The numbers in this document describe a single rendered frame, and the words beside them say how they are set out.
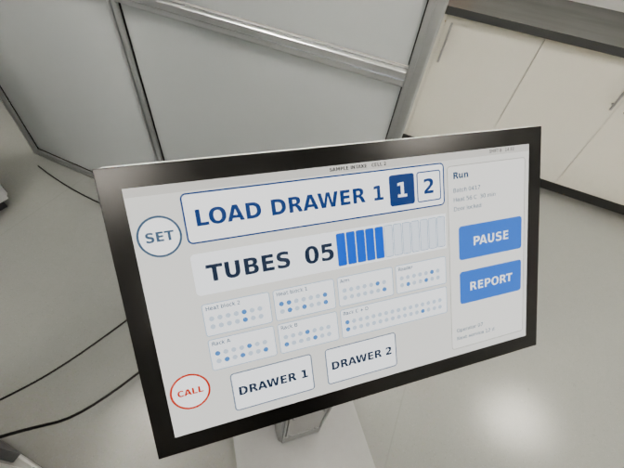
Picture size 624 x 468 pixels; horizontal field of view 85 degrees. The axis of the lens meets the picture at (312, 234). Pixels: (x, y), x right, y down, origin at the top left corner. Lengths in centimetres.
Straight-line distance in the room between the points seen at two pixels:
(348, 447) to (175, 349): 109
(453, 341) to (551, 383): 139
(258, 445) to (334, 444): 26
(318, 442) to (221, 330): 105
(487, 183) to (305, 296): 27
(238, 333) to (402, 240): 22
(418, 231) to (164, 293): 29
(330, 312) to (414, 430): 116
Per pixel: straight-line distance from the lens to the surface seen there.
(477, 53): 235
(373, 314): 43
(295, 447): 139
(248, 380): 42
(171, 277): 37
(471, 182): 47
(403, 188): 41
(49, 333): 179
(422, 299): 46
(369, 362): 46
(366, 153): 39
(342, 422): 143
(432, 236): 44
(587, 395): 197
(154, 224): 36
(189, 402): 43
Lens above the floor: 141
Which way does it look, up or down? 49 degrees down
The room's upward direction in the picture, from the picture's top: 9 degrees clockwise
